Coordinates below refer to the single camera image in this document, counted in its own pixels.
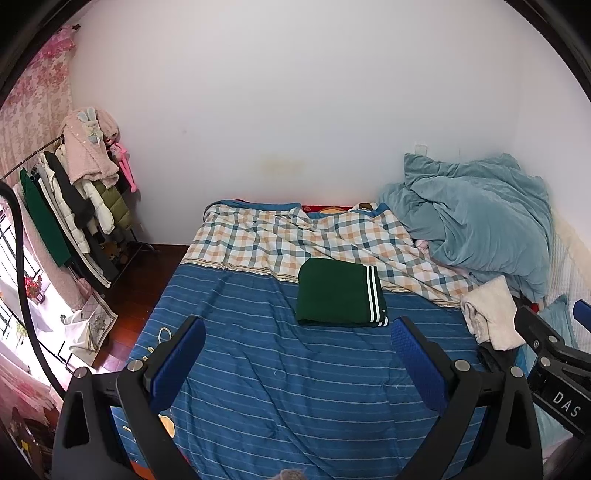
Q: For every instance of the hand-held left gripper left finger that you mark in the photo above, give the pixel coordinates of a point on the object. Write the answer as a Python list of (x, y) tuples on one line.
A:
[(180, 360)]

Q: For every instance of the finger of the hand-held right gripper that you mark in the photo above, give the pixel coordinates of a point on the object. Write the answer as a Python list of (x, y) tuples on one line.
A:
[(582, 309), (535, 327)]

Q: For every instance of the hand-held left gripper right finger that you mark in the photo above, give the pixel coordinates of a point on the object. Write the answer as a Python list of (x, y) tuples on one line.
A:
[(418, 364)]

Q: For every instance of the green garment with white stripes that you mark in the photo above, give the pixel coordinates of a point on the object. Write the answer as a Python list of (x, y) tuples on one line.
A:
[(337, 290)]

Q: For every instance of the metal clothes rack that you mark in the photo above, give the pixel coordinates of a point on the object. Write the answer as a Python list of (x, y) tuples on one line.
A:
[(134, 240)]

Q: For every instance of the light blue pillow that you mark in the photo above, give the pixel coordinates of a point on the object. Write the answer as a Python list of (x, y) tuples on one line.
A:
[(556, 318)]

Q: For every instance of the white fleece cloth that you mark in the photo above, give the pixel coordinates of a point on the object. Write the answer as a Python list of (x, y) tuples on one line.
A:
[(494, 309)]

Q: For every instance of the white quilted mattress pad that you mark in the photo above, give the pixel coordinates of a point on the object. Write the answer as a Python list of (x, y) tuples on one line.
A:
[(570, 263)]

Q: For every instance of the dark garment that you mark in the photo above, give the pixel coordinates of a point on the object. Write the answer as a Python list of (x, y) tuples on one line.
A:
[(496, 357)]

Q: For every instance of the white floral cloth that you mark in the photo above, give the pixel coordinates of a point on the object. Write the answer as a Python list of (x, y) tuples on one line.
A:
[(90, 323)]

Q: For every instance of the blue striped quilt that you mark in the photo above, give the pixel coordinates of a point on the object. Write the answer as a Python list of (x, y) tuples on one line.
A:
[(286, 392)]

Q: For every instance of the light blue duvet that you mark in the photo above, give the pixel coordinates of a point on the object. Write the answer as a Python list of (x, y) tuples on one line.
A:
[(480, 217)]

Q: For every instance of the grey fuzzy cloth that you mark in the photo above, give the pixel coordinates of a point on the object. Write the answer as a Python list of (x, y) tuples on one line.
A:
[(288, 475)]

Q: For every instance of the pink lace cloth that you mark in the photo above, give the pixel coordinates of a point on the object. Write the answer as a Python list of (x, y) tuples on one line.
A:
[(23, 383)]

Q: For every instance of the checked blanket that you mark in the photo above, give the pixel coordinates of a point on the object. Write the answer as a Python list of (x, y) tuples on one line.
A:
[(286, 240)]

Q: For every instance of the red potted flowers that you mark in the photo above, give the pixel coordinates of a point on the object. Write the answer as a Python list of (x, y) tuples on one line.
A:
[(33, 286)]

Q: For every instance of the olive puffer vest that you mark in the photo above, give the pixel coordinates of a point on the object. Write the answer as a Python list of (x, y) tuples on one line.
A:
[(115, 205)]

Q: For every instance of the red and yellow pillow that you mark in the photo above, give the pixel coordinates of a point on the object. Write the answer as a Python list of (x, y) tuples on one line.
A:
[(325, 209)]

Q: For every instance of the green coat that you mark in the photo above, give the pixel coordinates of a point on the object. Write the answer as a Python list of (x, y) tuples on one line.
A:
[(46, 221)]

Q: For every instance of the black jacket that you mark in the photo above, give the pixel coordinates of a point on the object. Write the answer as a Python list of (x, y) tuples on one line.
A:
[(74, 194)]

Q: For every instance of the white puffer jacket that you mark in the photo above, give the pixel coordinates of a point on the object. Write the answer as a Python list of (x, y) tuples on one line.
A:
[(60, 203)]

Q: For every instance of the pink plush toy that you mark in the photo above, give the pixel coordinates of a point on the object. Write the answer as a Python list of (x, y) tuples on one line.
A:
[(125, 168)]

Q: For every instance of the pink fleece jacket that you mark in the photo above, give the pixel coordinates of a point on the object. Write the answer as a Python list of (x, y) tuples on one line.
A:
[(90, 147)]

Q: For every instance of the pink floral curtain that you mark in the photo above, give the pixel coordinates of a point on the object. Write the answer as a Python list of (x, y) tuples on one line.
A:
[(32, 106)]

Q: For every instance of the white wall socket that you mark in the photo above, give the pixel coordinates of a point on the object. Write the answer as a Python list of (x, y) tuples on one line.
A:
[(421, 148)]

